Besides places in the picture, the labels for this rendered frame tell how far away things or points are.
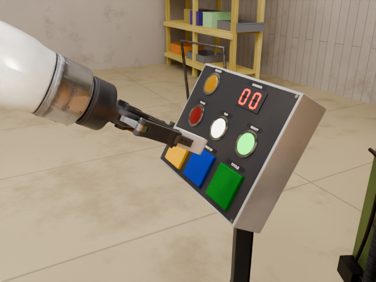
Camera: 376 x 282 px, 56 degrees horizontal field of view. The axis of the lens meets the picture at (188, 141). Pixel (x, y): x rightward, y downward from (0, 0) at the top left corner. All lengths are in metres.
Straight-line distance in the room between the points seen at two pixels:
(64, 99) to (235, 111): 0.40
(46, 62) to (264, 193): 0.45
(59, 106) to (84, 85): 0.04
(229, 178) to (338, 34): 4.94
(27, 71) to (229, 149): 0.43
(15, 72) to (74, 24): 6.46
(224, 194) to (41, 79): 0.41
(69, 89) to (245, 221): 0.41
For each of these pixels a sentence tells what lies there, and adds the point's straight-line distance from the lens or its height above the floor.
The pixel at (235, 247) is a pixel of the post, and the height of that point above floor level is 0.75.
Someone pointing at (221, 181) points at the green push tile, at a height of 1.02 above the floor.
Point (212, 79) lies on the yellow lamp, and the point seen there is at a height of 1.17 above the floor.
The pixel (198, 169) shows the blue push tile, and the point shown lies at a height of 1.01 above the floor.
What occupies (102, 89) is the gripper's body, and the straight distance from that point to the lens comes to 0.52.
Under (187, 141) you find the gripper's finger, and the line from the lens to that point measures 0.61.
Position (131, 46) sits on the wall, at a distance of 7.25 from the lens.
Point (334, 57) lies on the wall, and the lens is 5.60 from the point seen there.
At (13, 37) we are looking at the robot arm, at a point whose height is 1.32.
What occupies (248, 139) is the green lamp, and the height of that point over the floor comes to 1.10.
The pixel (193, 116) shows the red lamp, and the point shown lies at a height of 1.09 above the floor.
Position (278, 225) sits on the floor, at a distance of 2.40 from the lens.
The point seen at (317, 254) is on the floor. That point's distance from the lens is 2.23.
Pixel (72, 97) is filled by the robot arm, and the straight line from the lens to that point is 0.50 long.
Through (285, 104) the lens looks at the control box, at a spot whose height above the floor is 1.17.
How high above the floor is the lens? 1.37
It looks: 23 degrees down
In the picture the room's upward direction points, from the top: straight up
